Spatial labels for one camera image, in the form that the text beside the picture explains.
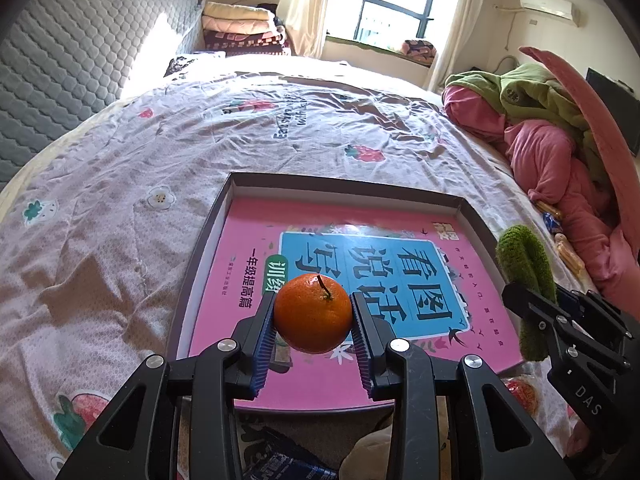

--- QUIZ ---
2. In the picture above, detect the red surprise egg toy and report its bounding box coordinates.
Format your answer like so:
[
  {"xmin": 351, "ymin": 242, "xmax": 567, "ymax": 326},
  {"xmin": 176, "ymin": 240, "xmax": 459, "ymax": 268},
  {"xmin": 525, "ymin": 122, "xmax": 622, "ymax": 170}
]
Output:
[{"xmin": 502, "ymin": 375, "xmax": 540, "ymax": 417}]

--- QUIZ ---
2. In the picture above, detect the green knitted ring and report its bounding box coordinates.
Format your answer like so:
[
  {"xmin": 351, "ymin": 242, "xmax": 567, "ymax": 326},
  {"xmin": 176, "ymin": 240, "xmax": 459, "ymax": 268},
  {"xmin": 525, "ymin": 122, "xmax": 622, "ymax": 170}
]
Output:
[{"xmin": 494, "ymin": 224, "xmax": 559, "ymax": 363}]

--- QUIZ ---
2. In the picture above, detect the orange mandarin with stem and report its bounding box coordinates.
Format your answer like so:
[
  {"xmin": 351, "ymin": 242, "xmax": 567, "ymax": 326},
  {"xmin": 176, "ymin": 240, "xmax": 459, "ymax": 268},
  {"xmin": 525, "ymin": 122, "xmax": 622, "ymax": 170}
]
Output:
[{"xmin": 273, "ymin": 273, "xmax": 352, "ymax": 354}]

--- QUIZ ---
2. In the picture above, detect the blue snack packet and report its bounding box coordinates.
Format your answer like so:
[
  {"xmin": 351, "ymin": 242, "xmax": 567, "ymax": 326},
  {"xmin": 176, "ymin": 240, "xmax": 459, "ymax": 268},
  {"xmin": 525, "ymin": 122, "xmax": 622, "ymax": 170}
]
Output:
[{"xmin": 239, "ymin": 425, "xmax": 338, "ymax": 480}]

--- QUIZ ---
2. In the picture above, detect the yellow snack packet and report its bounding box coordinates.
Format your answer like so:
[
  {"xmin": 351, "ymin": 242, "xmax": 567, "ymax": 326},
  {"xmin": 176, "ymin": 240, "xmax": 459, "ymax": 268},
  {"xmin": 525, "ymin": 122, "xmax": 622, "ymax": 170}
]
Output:
[{"xmin": 553, "ymin": 233, "xmax": 585, "ymax": 278}]

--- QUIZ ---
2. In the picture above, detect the blue candy wrapper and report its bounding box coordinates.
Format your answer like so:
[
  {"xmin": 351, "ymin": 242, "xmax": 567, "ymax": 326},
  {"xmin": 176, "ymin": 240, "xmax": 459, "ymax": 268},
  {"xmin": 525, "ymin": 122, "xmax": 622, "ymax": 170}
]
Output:
[{"xmin": 542, "ymin": 211, "xmax": 563, "ymax": 235}]

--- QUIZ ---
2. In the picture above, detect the pink and blue book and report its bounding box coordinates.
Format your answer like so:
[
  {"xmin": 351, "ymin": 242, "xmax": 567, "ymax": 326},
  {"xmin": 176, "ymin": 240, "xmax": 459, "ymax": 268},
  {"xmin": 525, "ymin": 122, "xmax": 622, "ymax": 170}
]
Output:
[{"xmin": 188, "ymin": 196, "xmax": 524, "ymax": 413}]

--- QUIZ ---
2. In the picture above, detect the orange snack packet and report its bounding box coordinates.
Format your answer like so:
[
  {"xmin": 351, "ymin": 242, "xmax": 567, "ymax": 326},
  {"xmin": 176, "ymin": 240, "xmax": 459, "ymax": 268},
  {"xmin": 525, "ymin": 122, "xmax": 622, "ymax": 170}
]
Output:
[{"xmin": 534, "ymin": 200, "xmax": 563, "ymax": 222}]

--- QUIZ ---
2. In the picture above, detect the pink duvet pile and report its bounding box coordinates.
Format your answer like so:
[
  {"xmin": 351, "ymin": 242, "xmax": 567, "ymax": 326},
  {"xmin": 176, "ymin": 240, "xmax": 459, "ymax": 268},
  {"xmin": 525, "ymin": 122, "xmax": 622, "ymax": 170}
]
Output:
[{"xmin": 442, "ymin": 84, "xmax": 639, "ymax": 316}]

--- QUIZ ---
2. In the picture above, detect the pink pillow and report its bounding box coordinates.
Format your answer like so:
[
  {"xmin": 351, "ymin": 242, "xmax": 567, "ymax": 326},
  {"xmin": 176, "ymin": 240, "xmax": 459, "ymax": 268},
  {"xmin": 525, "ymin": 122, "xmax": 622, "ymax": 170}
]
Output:
[{"xmin": 518, "ymin": 46, "xmax": 640, "ymax": 260}]

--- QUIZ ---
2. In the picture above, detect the dark cardboard box tray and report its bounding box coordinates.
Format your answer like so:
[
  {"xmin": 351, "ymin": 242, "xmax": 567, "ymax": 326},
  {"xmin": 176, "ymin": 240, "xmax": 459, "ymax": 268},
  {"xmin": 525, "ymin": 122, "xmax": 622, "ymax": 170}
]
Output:
[{"xmin": 166, "ymin": 171, "xmax": 524, "ymax": 416}]

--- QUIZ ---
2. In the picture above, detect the pink strawberry bed sheet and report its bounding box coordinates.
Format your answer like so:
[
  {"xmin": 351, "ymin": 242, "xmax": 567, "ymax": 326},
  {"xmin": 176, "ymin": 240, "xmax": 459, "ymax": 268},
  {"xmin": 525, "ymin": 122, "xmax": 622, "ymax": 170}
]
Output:
[{"xmin": 1, "ymin": 56, "xmax": 544, "ymax": 479}]

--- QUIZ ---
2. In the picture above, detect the green blanket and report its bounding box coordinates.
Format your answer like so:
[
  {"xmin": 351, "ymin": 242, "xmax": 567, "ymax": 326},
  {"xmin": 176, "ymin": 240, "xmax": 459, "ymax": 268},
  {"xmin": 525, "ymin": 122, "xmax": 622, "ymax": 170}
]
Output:
[{"xmin": 445, "ymin": 63, "xmax": 611, "ymax": 188}]

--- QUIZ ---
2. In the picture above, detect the white air conditioner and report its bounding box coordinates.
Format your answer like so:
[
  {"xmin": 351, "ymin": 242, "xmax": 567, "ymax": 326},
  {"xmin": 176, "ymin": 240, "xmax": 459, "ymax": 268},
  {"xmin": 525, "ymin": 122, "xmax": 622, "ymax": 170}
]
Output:
[{"xmin": 520, "ymin": 0, "xmax": 579, "ymax": 26}]

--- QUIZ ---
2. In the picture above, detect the folded cloth on windowsill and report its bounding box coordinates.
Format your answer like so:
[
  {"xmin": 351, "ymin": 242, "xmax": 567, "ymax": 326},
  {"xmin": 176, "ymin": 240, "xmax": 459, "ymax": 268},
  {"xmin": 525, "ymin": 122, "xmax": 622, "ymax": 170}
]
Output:
[{"xmin": 400, "ymin": 39, "xmax": 437, "ymax": 67}]

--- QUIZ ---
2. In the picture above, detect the right cream curtain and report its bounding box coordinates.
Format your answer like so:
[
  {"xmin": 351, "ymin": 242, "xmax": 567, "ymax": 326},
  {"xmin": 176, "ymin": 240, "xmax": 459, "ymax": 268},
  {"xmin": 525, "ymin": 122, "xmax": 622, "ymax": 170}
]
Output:
[{"xmin": 425, "ymin": 0, "xmax": 484, "ymax": 92}]

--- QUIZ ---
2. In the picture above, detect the cream curtain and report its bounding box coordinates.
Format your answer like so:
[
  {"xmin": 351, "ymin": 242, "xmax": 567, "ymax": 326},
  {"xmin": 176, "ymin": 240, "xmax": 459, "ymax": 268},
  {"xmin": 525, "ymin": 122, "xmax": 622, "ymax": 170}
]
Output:
[
  {"xmin": 277, "ymin": 0, "xmax": 330, "ymax": 58},
  {"xmin": 425, "ymin": 0, "xmax": 484, "ymax": 92}
]

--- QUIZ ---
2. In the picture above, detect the left cream curtain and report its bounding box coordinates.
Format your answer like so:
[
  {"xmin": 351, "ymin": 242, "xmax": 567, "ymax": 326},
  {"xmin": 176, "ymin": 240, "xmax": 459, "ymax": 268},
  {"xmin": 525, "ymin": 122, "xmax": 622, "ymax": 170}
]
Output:
[{"xmin": 277, "ymin": 0, "xmax": 330, "ymax": 58}]

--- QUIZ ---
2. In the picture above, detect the stack of folded blankets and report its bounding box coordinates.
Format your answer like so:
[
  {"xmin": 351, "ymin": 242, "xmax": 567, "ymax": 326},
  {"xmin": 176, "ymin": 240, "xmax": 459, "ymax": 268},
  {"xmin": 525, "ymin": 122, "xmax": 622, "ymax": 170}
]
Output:
[{"xmin": 202, "ymin": 1, "xmax": 292, "ymax": 56}]

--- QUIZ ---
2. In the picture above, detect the grey quilted headboard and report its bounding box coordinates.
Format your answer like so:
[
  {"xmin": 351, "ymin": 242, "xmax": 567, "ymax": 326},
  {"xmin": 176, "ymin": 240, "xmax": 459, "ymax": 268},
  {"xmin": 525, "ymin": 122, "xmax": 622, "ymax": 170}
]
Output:
[{"xmin": 1, "ymin": 0, "xmax": 205, "ymax": 184}]

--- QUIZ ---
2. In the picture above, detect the black wall television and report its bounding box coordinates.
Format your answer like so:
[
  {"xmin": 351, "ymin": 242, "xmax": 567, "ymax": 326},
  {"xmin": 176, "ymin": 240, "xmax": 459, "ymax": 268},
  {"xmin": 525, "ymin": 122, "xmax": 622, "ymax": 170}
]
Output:
[{"xmin": 586, "ymin": 67, "xmax": 640, "ymax": 156}]

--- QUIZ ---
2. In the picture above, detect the window with dark frame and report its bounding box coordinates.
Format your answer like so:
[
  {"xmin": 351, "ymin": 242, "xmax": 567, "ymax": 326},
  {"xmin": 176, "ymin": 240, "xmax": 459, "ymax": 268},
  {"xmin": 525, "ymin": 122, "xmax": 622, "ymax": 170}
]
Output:
[{"xmin": 326, "ymin": 0, "xmax": 434, "ymax": 50}]

